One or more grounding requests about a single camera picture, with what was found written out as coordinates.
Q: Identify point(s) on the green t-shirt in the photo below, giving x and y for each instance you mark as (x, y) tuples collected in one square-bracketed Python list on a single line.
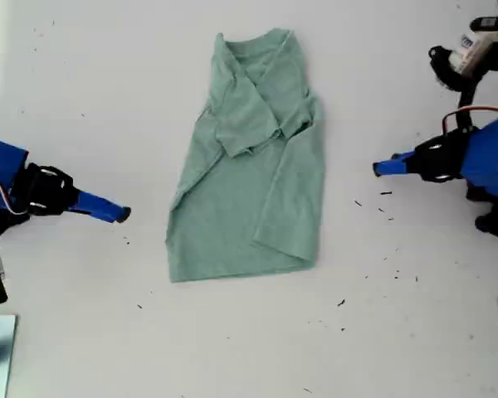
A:
[(240, 199)]

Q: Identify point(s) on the large steel plate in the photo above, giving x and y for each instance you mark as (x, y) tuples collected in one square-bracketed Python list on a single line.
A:
[(0, 356)]

